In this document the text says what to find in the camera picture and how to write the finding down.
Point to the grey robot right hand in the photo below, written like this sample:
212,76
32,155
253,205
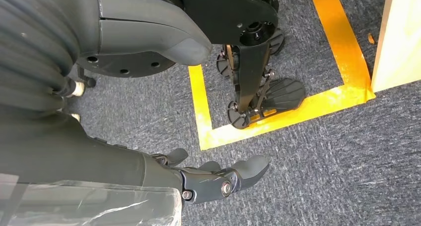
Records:
98,162

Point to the clear plastic film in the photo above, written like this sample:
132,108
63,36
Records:
92,206

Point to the white capped chair leg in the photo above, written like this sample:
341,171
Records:
76,117
78,89

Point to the black robot hip joint disc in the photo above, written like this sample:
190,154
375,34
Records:
135,66

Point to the grey robot waist shell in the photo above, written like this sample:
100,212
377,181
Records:
148,30

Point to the black robot foot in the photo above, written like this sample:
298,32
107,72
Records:
284,93

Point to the black robot leg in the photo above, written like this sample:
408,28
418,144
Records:
236,14

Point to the yellow floor tape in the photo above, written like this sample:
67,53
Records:
338,30

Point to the small yellow tape scrap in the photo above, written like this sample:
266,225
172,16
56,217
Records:
371,38

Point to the light wood table leg panel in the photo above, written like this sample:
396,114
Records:
399,37

